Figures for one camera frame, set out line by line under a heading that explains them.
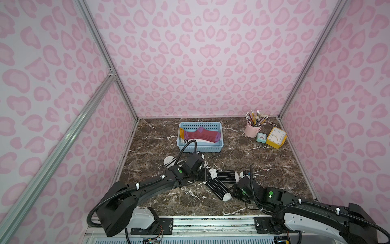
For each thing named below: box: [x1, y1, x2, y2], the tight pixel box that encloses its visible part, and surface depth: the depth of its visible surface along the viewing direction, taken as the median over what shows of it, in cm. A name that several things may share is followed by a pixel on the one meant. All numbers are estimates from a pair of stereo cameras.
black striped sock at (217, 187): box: [202, 170, 233, 202], surface depth 86 cm
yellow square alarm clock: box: [266, 127, 288, 149], surface depth 106 cm
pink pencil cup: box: [244, 121, 262, 138], surface depth 106 cm
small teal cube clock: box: [255, 132, 267, 144], surface depth 106 cm
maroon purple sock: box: [179, 126, 221, 143], surface depth 106 cm
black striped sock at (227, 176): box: [215, 170, 240, 183], surface depth 90 cm
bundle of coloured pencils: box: [245, 109, 269, 127], surface depth 106 cm
